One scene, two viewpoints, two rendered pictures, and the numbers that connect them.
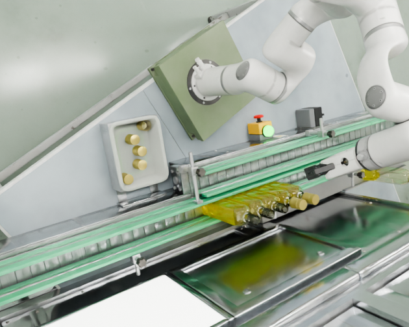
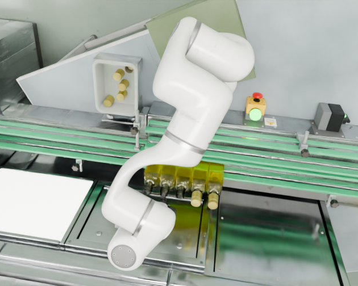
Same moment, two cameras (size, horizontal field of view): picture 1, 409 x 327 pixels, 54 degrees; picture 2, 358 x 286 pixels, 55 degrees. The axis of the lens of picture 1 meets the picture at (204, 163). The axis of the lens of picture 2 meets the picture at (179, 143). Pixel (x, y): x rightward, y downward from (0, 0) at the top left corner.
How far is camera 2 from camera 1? 96 cm
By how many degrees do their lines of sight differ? 41
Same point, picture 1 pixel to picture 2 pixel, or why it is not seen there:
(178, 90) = (161, 50)
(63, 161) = (69, 70)
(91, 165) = (89, 80)
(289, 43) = not seen: hidden behind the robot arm
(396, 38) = (162, 157)
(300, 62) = not seen: hidden behind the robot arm
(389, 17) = (177, 129)
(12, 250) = (15, 118)
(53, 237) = (40, 121)
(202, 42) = (198, 11)
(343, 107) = not seen: outside the picture
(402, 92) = (115, 212)
